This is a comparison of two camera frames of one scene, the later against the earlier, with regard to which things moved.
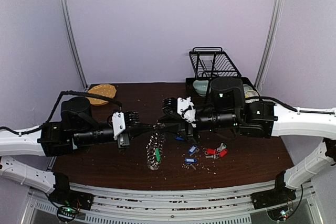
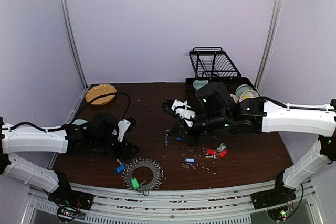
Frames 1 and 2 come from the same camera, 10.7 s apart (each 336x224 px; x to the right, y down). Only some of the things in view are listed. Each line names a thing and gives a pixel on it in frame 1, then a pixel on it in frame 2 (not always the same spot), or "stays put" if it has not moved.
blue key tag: (189, 160) stays put
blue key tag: (192, 150) -> (166, 139)
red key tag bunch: (222, 151) stays put
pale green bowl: (246, 87) stays put
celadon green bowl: (201, 87) stays put
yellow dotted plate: (105, 89) stays put
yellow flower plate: (251, 93) stays put
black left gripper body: (123, 139) -> (123, 152)
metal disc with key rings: (156, 140) -> (155, 182)
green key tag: (158, 155) -> (135, 183)
